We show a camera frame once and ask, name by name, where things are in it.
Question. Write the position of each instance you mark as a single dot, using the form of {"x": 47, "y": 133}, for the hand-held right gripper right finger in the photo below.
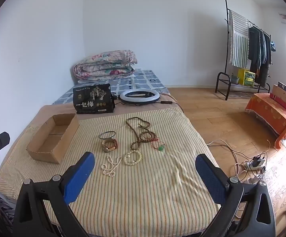
{"x": 209, "y": 177}

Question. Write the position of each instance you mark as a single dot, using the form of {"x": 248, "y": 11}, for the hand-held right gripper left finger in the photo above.
{"x": 80, "y": 175}

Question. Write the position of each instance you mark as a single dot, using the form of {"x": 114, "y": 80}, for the gold wristwatch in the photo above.
{"x": 108, "y": 148}

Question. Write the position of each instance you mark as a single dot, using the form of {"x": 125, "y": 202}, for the silver bangle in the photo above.
{"x": 99, "y": 135}

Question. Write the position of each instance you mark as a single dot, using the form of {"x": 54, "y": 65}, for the white power strip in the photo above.
{"x": 250, "y": 166}

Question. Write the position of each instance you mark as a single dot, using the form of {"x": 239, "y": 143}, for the black charger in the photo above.
{"x": 257, "y": 161}

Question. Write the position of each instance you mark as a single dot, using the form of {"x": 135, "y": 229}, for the striped beige cloth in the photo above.
{"x": 138, "y": 197}

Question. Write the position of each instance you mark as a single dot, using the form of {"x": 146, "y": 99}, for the black snack bag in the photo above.
{"x": 93, "y": 101}

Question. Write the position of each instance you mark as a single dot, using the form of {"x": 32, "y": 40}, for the orange cloth covered table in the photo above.
{"x": 269, "y": 113}

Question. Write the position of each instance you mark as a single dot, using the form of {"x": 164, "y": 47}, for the black metal clothes rack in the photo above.
{"x": 216, "y": 86}

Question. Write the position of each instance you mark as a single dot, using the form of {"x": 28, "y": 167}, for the small grey bucket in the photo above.
{"x": 234, "y": 79}

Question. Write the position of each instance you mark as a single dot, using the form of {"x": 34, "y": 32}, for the red flat box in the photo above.
{"x": 281, "y": 103}

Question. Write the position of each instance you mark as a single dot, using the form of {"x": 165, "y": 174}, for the yellow box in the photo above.
{"x": 246, "y": 77}

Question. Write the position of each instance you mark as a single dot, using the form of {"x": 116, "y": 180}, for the tan cardboard box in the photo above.
{"x": 285, "y": 96}

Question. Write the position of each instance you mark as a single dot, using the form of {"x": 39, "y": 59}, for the blue patterned bed sheet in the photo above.
{"x": 143, "y": 81}

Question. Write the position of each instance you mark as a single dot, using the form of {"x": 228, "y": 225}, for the folded floral quilt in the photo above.
{"x": 103, "y": 64}

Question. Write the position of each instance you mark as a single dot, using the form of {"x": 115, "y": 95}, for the black hanging garment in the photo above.
{"x": 265, "y": 69}

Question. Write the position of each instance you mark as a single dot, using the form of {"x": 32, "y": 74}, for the green striped towel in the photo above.
{"x": 239, "y": 42}

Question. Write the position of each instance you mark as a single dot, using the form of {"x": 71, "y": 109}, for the dark green hanging coat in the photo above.
{"x": 254, "y": 44}

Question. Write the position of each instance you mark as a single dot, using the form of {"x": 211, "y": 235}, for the blue hanging cloth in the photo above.
{"x": 273, "y": 46}

